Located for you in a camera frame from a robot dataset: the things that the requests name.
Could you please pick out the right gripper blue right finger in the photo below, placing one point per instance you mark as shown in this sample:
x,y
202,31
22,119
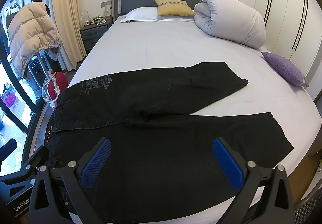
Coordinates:
x,y
231,163

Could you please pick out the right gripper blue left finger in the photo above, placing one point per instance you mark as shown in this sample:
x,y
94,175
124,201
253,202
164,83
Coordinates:
x,y
92,162

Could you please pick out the black denim pants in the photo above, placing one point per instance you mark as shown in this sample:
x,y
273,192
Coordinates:
x,y
161,166

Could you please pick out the large glass window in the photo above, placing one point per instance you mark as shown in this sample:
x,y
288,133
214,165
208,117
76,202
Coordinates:
x,y
21,103

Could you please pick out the purple cushion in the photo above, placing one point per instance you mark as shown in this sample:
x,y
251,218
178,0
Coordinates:
x,y
286,69

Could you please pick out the black mesh chair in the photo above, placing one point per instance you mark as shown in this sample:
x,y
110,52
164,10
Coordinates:
x,y
35,72

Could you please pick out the white bed mattress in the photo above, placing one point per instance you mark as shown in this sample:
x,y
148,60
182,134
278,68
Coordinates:
x,y
136,46

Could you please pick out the dark grey nightstand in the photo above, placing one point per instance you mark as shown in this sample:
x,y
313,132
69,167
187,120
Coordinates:
x,y
90,34

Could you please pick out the rolled white duvet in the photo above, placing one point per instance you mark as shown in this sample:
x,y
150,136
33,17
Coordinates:
x,y
231,20

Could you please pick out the clutter on nightstand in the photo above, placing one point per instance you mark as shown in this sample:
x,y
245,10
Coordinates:
x,y
88,19

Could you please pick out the beige puffer jacket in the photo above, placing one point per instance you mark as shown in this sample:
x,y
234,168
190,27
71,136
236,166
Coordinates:
x,y
30,31

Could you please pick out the white pillow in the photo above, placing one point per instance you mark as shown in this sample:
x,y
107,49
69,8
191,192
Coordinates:
x,y
150,14

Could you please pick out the mustard yellow cushion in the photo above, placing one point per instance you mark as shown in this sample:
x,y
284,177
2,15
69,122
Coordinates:
x,y
174,8

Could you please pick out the cream curtain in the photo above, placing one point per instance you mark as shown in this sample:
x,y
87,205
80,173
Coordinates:
x,y
68,20

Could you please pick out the red bag with rope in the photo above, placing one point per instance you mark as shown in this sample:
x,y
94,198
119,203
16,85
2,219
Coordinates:
x,y
53,85

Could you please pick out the white wardrobe with black handles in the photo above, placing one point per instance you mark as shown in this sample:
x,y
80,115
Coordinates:
x,y
293,31

